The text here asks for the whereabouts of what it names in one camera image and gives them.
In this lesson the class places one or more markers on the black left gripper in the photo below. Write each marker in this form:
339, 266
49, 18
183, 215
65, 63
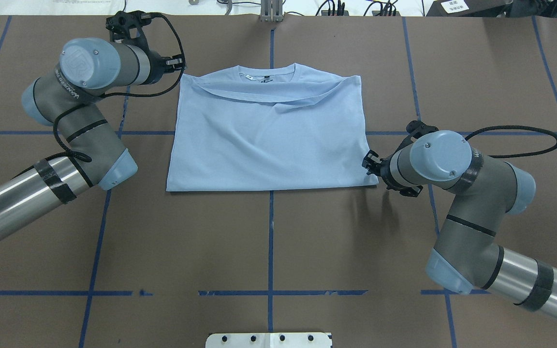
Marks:
159, 67

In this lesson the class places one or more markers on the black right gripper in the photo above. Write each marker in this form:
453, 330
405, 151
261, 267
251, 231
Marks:
383, 167

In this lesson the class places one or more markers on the light blue t-shirt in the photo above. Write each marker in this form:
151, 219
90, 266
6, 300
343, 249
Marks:
290, 128

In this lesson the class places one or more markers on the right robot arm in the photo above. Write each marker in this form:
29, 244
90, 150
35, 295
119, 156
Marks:
465, 256

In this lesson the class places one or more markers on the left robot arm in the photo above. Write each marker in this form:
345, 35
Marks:
65, 99

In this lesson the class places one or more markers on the black box with label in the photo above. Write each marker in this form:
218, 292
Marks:
469, 8

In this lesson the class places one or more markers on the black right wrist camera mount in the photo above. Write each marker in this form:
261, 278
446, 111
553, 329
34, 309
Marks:
416, 129

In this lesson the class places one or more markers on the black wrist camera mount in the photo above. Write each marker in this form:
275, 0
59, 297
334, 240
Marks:
416, 129
126, 28

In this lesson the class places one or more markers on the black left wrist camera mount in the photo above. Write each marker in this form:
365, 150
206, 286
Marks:
126, 28

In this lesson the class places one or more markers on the grey metal camera post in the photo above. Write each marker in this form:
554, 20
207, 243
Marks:
271, 11

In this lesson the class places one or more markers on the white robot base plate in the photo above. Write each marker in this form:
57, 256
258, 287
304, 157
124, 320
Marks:
270, 340

